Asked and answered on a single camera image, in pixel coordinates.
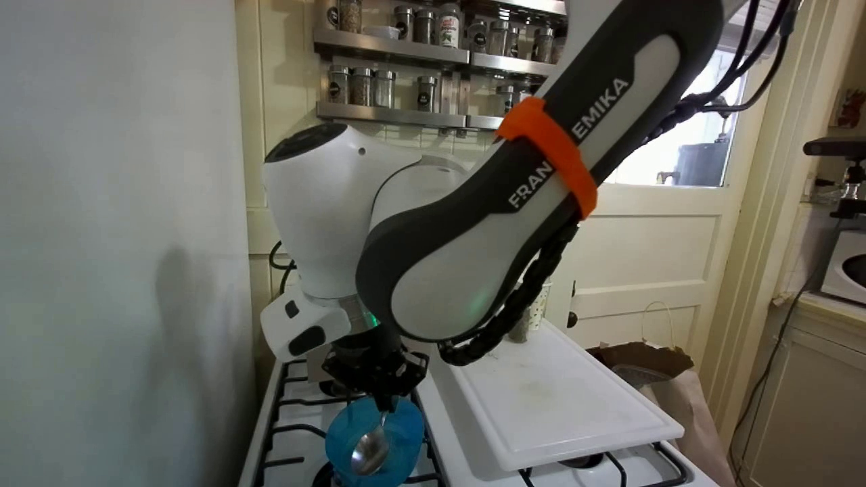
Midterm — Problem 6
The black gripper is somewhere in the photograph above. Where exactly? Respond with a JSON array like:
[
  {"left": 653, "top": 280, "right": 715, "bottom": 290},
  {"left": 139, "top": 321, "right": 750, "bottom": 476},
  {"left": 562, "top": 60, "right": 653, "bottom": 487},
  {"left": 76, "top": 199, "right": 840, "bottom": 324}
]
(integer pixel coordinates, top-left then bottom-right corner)
[{"left": 323, "top": 328, "right": 428, "bottom": 416}]

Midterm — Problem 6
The metal spoon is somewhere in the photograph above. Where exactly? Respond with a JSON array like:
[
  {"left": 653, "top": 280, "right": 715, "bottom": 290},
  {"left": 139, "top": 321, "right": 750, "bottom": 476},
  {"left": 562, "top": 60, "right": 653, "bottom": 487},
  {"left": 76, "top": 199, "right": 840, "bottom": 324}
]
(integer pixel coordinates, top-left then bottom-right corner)
[{"left": 346, "top": 409, "right": 393, "bottom": 476}]

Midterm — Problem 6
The blue plastic bowl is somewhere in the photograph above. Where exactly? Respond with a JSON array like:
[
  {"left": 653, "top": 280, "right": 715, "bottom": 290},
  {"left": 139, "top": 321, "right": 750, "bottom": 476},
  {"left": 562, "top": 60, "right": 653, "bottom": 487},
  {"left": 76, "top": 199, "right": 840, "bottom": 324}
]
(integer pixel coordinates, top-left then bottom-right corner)
[{"left": 323, "top": 393, "right": 428, "bottom": 487}]

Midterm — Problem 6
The white gas stove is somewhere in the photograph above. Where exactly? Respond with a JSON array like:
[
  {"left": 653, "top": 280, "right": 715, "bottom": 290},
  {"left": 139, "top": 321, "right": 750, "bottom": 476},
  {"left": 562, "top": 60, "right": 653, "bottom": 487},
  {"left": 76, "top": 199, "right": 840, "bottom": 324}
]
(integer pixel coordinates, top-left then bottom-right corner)
[{"left": 236, "top": 321, "right": 719, "bottom": 487}]

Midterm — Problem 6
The black stove grate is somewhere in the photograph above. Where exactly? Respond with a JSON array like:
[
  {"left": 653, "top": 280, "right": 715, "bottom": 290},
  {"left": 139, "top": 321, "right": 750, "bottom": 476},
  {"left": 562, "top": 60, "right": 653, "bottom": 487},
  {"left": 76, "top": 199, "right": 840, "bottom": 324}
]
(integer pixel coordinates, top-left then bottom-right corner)
[
  {"left": 518, "top": 440, "right": 699, "bottom": 487},
  {"left": 254, "top": 353, "right": 450, "bottom": 487}
]

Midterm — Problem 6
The white cutting board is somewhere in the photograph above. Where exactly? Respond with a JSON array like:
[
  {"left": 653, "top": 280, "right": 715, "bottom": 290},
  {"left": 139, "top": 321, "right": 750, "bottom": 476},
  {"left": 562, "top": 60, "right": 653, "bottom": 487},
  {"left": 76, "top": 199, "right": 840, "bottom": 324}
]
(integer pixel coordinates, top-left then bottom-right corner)
[{"left": 428, "top": 318, "right": 687, "bottom": 476}]

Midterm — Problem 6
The metal spice rack shelf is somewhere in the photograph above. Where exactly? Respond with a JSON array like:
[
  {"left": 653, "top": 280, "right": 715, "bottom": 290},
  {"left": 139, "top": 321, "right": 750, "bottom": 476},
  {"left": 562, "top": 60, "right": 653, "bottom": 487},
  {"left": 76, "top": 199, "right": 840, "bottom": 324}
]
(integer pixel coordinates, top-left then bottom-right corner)
[
  {"left": 311, "top": 25, "right": 562, "bottom": 81},
  {"left": 311, "top": 99, "right": 509, "bottom": 134}
]

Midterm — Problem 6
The brown paper bag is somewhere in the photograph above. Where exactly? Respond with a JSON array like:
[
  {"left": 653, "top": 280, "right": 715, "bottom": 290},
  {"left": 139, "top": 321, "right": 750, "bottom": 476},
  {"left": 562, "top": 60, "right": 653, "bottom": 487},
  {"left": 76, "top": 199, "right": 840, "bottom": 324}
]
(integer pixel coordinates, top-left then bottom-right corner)
[{"left": 588, "top": 339, "right": 738, "bottom": 487}]

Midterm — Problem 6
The glass spice jar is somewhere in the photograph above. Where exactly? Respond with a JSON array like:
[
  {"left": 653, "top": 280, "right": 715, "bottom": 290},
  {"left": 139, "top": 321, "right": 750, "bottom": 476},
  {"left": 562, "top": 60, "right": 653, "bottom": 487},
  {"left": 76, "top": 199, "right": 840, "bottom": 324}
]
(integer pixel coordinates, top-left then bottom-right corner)
[
  {"left": 350, "top": 64, "right": 374, "bottom": 109},
  {"left": 489, "top": 7, "right": 513, "bottom": 57},
  {"left": 393, "top": 2, "right": 417, "bottom": 42},
  {"left": 325, "top": 61, "right": 350, "bottom": 106},
  {"left": 499, "top": 79, "right": 523, "bottom": 118},
  {"left": 413, "top": 72, "right": 444, "bottom": 117},
  {"left": 534, "top": 22, "right": 558, "bottom": 64},
  {"left": 413, "top": 6, "right": 435, "bottom": 46},
  {"left": 512, "top": 17, "right": 536, "bottom": 60},
  {"left": 469, "top": 11, "right": 495, "bottom": 53},
  {"left": 374, "top": 68, "right": 401, "bottom": 110},
  {"left": 435, "top": 0, "right": 466, "bottom": 49}
]

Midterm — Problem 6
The cream panel door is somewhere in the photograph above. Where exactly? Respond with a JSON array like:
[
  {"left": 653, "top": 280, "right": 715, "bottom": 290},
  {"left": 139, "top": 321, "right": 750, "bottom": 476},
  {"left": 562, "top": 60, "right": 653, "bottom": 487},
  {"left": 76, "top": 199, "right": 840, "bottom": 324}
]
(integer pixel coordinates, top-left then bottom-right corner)
[{"left": 545, "top": 52, "right": 769, "bottom": 363}]

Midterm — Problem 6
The ceramic mug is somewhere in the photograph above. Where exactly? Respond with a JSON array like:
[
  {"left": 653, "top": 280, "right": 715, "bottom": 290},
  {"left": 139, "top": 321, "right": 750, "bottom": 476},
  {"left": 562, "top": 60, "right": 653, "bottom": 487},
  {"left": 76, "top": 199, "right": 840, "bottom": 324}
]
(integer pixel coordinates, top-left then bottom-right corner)
[{"left": 325, "top": 0, "right": 362, "bottom": 34}]

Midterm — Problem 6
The cream kitchen cabinet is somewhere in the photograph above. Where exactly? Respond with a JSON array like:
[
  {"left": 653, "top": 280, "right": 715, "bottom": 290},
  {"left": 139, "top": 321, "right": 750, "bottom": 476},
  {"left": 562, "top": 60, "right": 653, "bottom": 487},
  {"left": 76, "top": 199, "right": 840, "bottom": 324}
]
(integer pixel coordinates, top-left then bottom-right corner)
[{"left": 733, "top": 293, "right": 866, "bottom": 487}]

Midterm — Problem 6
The orange arm strap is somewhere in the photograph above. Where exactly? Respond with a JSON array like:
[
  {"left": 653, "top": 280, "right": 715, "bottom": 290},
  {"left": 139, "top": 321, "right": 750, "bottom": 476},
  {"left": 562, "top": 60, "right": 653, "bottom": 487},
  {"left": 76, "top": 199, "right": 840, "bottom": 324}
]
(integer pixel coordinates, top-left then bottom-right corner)
[{"left": 495, "top": 95, "right": 601, "bottom": 219}]

